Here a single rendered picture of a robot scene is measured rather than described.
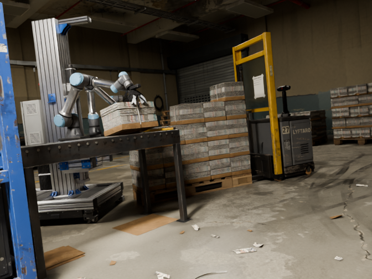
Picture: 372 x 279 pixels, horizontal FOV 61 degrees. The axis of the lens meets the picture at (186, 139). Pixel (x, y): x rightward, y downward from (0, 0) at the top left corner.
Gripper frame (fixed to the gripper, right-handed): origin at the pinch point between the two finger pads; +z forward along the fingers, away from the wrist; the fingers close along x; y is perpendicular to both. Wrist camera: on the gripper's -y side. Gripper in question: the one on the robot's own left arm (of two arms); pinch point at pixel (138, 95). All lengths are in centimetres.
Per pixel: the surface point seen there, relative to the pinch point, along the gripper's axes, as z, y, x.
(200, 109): 64, 20, 40
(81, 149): -72, 26, 172
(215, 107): 85, 19, 38
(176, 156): 5, 49, 134
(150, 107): -11, 7, 117
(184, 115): 42, 25, 43
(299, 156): 194, 91, 52
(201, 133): 63, 48, 44
